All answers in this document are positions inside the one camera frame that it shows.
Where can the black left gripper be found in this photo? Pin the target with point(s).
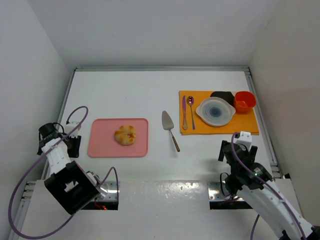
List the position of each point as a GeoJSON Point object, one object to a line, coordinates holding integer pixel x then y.
{"type": "Point", "coordinates": [74, 146]}

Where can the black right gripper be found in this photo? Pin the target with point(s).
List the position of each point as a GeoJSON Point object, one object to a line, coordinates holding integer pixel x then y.
{"type": "Point", "coordinates": [224, 150]}

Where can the golden bread roll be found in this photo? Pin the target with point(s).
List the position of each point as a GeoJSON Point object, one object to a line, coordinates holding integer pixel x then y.
{"type": "Point", "coordinates": [125, 135]}

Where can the steel cake server wooden handle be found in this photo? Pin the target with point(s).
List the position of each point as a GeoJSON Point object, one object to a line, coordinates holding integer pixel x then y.
{"type": "Point", "coordinates": [168, 125]}

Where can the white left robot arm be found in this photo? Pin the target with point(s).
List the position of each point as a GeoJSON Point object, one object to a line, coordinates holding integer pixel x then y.
{"type": "Point", "coordinates": [68, 183]}

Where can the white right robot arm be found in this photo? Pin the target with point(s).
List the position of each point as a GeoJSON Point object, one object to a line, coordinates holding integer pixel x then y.
{"type": "Point", "coordinates": [250, 181]}

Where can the pink plastic tray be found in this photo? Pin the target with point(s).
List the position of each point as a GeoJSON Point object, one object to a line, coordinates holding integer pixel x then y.
{"type": "Point", "coordinates": [103, 145]}

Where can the orange cloth placemat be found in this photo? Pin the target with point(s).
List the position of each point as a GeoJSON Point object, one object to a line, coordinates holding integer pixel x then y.
{"type": "Point", "coordinates": [240, 122]}

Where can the orange plastic cup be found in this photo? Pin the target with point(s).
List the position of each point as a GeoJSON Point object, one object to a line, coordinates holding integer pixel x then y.
{"type": "Point", "coordinates": [244, 102]}

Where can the black coaster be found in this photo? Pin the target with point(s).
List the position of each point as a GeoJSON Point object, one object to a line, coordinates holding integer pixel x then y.
{"type": "Point", "coordinates": [225, 95]}

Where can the iridescent table knife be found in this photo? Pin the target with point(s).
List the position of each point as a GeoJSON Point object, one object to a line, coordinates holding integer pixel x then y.
{"type": "Point", "coordinates": [185, 124]}

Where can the iridescent spoon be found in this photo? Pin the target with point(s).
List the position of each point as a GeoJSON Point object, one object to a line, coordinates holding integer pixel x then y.
{"type": "Point", "coordinates": [190, 102]}

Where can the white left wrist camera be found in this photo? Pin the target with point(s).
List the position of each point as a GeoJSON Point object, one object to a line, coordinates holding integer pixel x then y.
{"type": "Point", "coordinates": [70, 126]}

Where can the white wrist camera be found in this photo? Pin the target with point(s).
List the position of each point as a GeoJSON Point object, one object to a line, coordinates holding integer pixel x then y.
{"type": "Point", "coordinates": [244, 139]}
{"type": "Point", "coordinates": [70, 126]}

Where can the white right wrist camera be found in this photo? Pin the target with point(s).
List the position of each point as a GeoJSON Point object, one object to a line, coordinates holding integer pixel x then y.
{"type": "Point", "coordinates": [244, 139]}

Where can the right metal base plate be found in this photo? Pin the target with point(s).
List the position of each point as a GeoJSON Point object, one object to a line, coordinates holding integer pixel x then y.
{"type": "Point", "coordinates": [217, 192]}

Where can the metal base plate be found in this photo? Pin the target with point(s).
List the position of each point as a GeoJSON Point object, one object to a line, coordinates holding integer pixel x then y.
{"type": "Point", "coordinates": [217, 192]}
{"type": "Point", "coordinates": [108, 192]}

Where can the white plate with handles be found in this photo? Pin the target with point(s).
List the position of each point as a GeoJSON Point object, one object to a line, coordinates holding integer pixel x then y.
{"type": "Point", "coordinates": [215, 111]}

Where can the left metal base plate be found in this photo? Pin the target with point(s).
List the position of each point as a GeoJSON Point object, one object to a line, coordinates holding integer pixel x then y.
{"type": "Point", "coordinates": [108, 192]}

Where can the aluminium table frame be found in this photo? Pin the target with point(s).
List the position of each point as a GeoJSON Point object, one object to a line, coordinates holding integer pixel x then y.
{"type": "Point", "coordinates": [164, 195]}

